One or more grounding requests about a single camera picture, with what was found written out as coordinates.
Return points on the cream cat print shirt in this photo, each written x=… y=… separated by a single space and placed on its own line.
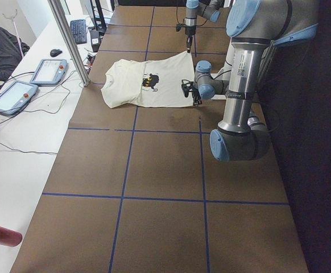
x=152 y=83

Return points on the aluminium frame post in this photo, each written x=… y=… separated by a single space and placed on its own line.
x=60 y=18

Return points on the white camera mast with base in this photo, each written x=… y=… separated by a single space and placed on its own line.
x=229 y=61

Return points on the near teach pendant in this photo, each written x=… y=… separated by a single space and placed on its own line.
x=15 y=98

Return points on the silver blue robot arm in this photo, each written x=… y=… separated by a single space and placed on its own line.
x=195 y=8
x=252 y=27

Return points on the far teach pendant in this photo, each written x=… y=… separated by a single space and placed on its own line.
x=49 y=72

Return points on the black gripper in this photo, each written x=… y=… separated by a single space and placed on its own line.
x=196 y=98
x=189 y=31

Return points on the black power adapter box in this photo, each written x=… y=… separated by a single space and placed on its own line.
x=95 y=40

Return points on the black computer mouse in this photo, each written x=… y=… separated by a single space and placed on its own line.
x=55 y=52

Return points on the red bottle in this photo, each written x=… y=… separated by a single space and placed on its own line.
x=9 y=237

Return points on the teach pendant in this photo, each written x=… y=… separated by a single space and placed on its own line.
x=49 y=72
x=15 y=98

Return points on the black keyboard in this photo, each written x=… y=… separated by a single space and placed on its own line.
x=78 y=30

